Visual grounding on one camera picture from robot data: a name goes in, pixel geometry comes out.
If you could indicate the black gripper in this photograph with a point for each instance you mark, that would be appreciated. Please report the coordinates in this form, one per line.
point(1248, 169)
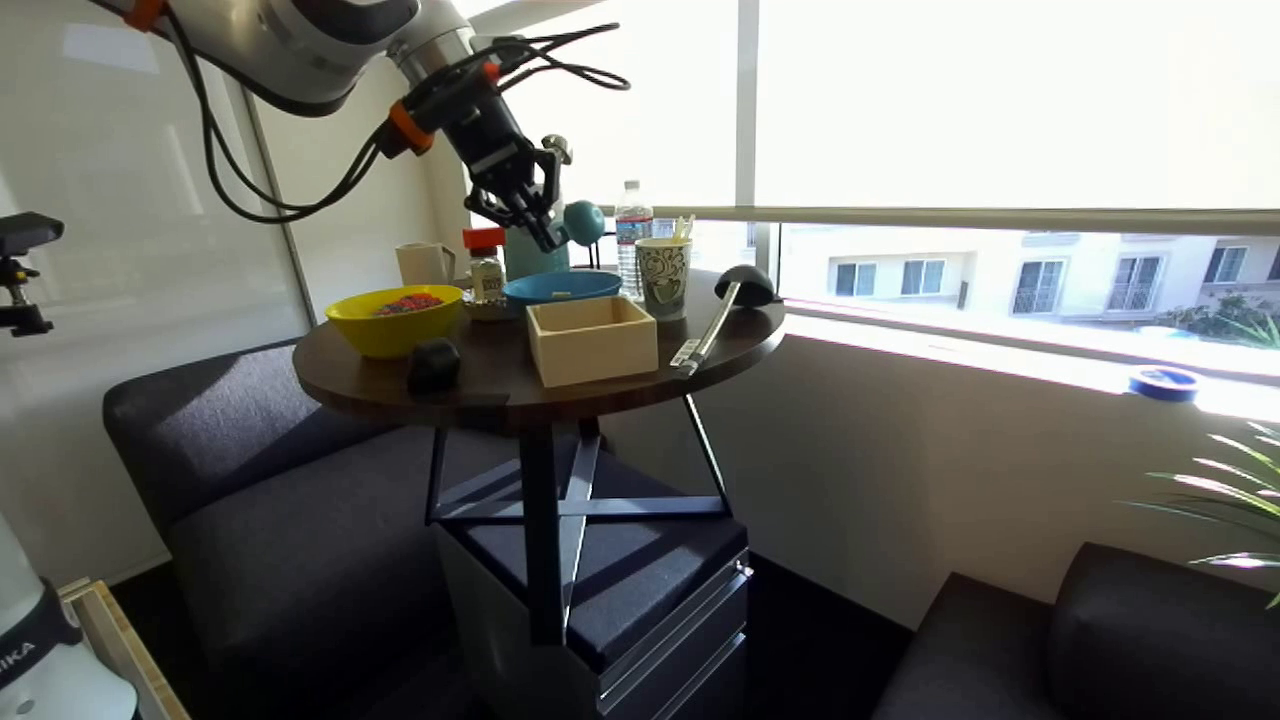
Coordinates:
point(503, 143)

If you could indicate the blue plastic scoop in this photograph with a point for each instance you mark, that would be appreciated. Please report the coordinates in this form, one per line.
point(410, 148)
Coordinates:
point(580, 223)

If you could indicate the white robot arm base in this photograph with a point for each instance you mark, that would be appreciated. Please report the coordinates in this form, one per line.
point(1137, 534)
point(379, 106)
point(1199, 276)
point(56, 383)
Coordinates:
point(40, 681)

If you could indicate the blue shallow bowl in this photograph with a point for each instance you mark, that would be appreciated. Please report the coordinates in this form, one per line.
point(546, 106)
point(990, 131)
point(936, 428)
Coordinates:
point(560, 287)

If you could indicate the yellow plastic bowl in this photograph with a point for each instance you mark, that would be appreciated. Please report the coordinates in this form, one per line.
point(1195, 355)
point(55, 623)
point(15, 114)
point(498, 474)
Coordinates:
point(386, 340)

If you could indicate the blue bowl on sill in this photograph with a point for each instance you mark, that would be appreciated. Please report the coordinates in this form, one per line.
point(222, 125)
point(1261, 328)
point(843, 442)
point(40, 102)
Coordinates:
point(1160, 384)

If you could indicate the metal ladle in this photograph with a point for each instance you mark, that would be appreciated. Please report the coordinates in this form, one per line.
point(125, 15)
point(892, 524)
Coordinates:
point(559, 143)

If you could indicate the red lid glass jar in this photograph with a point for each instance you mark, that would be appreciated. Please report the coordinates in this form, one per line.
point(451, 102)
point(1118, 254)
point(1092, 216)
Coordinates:
point(485, 245)

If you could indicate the white and teal canister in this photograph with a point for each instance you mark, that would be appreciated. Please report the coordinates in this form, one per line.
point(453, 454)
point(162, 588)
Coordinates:
point(527, 265)

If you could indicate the clear water bottle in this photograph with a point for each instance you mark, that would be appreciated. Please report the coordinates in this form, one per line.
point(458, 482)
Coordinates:
point(633, 240)

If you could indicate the cream ceramic cup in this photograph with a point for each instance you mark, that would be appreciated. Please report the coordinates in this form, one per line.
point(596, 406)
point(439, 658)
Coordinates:
point(424, 265)

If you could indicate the patterned paper cup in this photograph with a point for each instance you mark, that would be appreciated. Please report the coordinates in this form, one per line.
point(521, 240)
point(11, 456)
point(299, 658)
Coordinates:
point(660, 281)

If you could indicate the colourful candy pieces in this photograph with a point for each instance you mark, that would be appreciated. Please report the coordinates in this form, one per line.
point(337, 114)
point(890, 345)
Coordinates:
point(412, 307)

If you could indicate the white roller blind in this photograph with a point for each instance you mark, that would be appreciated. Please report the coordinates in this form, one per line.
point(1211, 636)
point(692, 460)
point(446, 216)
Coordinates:
point(683, 121)
point(1015, 106)

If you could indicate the light wooden box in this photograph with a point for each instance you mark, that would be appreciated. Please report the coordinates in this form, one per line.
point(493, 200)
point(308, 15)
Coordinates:
point(595, 355)

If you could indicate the small black rounded case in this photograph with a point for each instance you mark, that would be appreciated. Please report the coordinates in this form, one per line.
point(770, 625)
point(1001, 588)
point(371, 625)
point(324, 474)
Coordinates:
point(433, 369)

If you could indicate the black metal table base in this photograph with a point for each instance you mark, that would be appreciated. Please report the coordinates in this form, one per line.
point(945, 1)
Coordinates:
point(538, 534)

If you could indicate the black leather sofa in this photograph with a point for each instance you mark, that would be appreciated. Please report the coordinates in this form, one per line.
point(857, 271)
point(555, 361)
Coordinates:
point(264, 563)
point(1145, 642)

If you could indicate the grey drawer cabinet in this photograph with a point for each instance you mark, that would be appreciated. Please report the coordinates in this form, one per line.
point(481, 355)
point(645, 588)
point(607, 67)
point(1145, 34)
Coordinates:
point(665, 625)

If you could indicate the green potted plant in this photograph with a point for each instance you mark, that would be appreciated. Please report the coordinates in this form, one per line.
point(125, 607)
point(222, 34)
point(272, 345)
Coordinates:
point(1235, 495)

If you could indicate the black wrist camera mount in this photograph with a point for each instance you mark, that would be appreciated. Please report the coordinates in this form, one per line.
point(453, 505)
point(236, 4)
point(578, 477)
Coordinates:
point(433, 106)

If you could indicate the black camera on stand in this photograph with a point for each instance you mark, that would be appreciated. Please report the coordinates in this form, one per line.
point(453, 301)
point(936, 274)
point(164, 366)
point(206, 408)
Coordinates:
point(22, 240)

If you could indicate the light wooden frame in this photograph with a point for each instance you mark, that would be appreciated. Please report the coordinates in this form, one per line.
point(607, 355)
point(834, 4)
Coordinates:
point(125, 653)

